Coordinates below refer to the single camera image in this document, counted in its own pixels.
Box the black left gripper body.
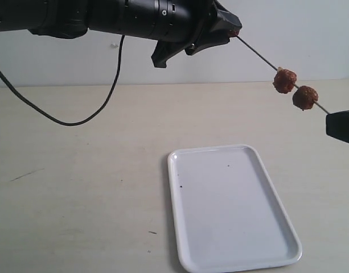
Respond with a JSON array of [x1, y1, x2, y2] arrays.
[[151, 1, 217, 68]]

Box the metal skewer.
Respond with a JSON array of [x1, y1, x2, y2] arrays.
[[236, 35, 330, 114]]

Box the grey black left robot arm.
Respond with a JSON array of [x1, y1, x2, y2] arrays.
[[0, 0, 242, 68]]

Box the white plastic tray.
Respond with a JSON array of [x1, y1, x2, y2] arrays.
[[167, 144, 302, 272]]

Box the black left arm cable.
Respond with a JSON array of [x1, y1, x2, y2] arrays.
[[0, 35, 126, 126]]

